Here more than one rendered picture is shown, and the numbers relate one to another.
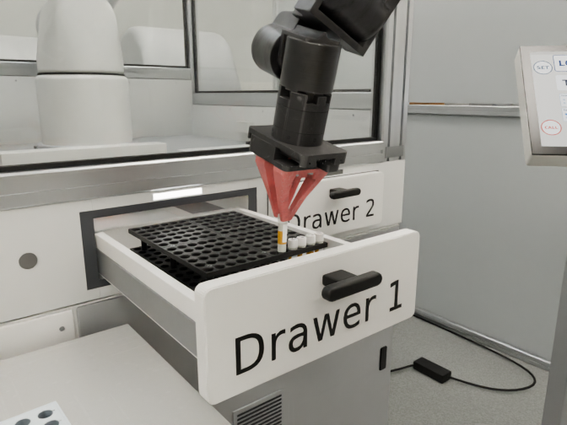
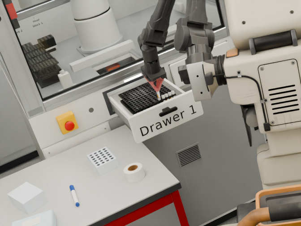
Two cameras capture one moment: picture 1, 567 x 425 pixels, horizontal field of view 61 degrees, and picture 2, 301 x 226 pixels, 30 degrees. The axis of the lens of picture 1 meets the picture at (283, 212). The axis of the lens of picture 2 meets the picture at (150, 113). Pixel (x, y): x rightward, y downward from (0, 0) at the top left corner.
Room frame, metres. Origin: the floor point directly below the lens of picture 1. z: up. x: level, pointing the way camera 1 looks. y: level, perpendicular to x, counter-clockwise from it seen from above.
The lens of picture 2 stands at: (-1.31, -0.77, 1.80)
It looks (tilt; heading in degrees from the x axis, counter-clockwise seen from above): 25 degrees down; 24
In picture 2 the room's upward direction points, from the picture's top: 17 degrees counter-clockwise
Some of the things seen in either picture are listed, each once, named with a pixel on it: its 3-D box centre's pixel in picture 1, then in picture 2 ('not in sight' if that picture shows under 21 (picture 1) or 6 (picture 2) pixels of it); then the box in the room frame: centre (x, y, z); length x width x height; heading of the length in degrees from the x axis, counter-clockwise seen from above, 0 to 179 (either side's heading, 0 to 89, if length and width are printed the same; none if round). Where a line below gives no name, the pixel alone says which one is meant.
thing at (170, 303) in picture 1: (220, 259); (147, 101); (0.63, 0.09, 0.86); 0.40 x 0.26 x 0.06; 38
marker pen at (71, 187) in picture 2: not in sight; (74, 195); (0.13, 0.25, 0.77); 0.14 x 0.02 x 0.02; 33
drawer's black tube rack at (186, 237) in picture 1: (224, 257); (148, 101); (0.62, 0.08, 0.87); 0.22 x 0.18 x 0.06; 38
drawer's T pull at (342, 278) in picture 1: (343, 282); (166, 110); (0.44, -0.06, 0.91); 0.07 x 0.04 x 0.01; 128
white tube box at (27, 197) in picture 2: not in sight; (27, 197); (0.11, 0.43, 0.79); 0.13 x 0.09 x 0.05; 58
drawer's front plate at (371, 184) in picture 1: (330, 206); (201, 64); (0.91, -0.09, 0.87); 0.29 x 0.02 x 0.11; 128
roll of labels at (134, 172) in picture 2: not in sight; (134, 172); (0.23, 0.04, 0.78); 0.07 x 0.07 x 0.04
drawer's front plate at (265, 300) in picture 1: (324, 303); (166, 115); (0.46, -0.04, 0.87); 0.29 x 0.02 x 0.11; 128
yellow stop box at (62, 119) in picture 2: not in sight; (67, 122); (0.50, 0.40, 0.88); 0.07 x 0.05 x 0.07; 128
